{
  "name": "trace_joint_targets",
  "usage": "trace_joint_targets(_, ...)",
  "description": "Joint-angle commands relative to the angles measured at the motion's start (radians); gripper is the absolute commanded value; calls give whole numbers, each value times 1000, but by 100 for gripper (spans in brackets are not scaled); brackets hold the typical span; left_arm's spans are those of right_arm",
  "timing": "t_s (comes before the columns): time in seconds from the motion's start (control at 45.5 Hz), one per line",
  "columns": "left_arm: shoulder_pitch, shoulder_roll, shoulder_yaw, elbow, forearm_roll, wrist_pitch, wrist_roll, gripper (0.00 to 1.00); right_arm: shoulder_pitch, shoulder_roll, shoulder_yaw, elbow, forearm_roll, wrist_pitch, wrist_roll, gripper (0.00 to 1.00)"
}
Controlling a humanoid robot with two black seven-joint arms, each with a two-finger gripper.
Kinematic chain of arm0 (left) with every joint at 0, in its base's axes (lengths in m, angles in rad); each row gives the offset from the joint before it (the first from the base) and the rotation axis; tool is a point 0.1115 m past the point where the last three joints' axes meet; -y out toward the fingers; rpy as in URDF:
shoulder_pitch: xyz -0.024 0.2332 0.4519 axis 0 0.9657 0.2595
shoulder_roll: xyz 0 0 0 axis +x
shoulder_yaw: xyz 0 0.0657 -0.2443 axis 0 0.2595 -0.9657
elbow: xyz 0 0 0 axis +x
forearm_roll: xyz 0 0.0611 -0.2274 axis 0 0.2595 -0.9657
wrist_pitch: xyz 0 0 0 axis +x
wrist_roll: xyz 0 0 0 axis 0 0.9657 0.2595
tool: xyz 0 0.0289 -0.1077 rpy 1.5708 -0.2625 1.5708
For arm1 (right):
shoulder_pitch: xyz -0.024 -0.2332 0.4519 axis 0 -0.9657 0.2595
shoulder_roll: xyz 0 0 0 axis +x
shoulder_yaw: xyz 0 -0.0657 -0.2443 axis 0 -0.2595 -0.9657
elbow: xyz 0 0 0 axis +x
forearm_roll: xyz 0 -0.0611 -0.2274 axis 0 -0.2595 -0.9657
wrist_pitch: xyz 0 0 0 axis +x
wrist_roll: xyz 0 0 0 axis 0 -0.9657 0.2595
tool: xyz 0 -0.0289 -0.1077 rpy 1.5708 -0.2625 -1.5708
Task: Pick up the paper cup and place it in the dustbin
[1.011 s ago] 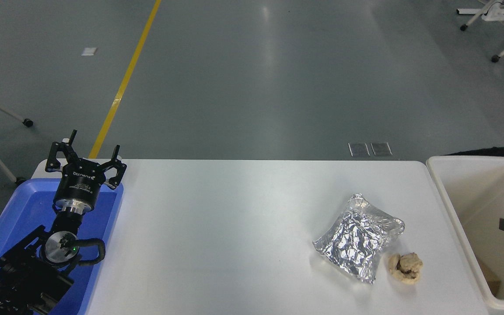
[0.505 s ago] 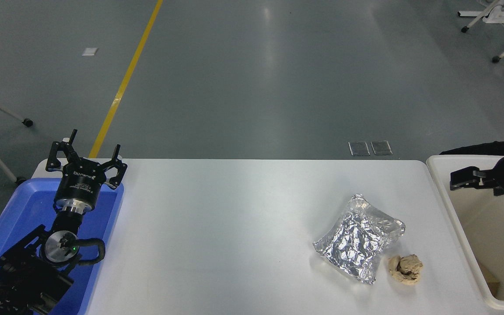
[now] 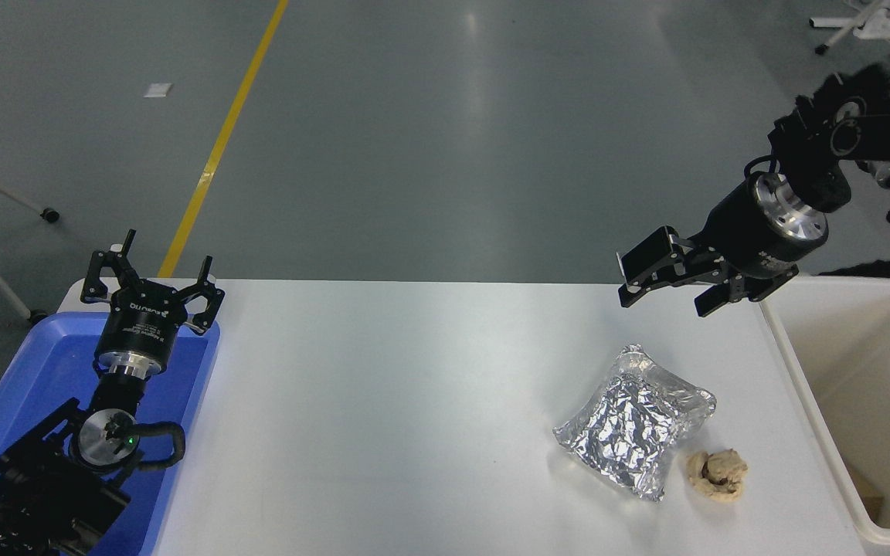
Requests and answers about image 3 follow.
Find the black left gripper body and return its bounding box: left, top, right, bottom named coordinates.
left=95, top=280, right=188, bottom=365

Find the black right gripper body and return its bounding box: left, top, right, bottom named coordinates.
left=703, top=180, right=817, bottom=280

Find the blue plastic tray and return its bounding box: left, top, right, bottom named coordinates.
left=0, top=313, right=220, bottom=556

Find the crumpled silver foil tray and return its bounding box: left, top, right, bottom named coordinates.
left=552, top=344, right=718, bottom=503

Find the large pale plastic bin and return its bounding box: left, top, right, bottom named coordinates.
left=759, top=276, right=890, bottom=549

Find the crumpled tan paper ball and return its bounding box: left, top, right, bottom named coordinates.
left=685, top=449, right=749, bottom=503

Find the white chair base with castors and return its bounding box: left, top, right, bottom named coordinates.
left=810, top=0, right=890, bottom=56

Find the grey frame with castor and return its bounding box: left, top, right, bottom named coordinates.
left=0, top=151, right=59, bottom=248

